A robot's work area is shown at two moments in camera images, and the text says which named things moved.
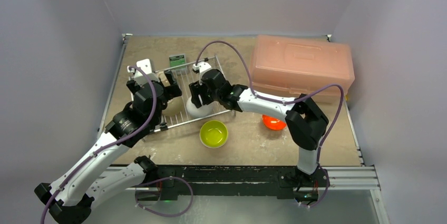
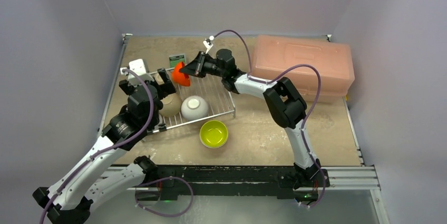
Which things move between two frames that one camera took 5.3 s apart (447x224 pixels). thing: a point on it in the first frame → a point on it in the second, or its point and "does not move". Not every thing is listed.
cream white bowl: x=174 y=106 does not move
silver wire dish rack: x=176 y=112 does not move
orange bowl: x=273 y=123 → x=180 y=78
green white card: x=175 y=60 does not move
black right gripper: x=198 y=91 → x=200 y=65
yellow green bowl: x=213 y=134 does not move
